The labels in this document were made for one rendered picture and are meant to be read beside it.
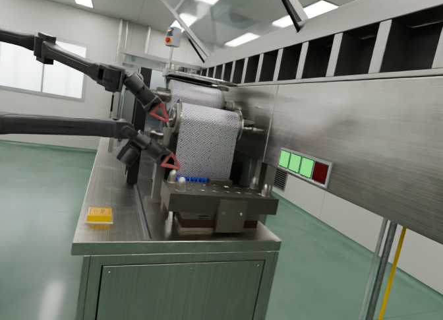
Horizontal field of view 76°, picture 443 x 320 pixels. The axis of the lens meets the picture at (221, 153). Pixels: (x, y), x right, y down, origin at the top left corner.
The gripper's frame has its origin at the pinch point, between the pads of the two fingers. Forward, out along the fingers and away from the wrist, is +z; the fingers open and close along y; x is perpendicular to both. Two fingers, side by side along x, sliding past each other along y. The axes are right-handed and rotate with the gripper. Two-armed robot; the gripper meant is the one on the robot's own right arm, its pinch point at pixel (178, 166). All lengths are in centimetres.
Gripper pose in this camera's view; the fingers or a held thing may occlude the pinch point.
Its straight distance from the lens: 110.1
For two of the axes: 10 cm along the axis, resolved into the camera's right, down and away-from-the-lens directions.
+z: 7.2, 5.7, 3.9
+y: 3.5, 1.9, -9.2
